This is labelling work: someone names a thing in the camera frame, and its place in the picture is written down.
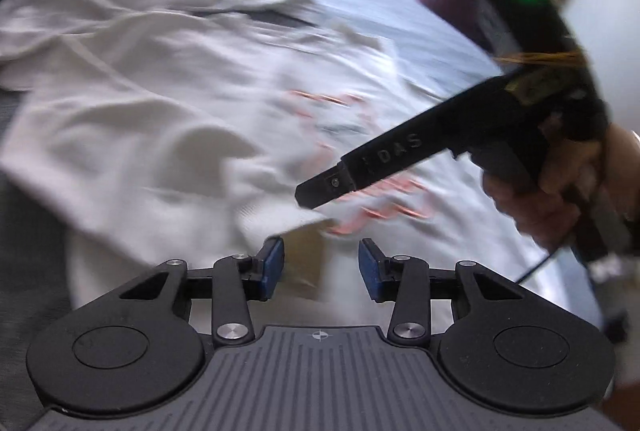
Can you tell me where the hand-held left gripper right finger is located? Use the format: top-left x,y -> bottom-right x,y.
358,238 -> 523,347

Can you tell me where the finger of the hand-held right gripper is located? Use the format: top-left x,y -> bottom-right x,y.
295,161 -> 358,212

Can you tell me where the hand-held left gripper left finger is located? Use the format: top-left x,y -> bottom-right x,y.
119,236 -> 286,347

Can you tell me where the white printed sweatshirt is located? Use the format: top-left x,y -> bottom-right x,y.
0,26 -> 556,312

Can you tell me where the person's right forearm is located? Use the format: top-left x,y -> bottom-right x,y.
600,125 -> 640,232

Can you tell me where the person's right hand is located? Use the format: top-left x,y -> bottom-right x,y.
482,113 -> 608,253

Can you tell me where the black cable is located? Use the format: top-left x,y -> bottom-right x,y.
515,238 -> 568,284

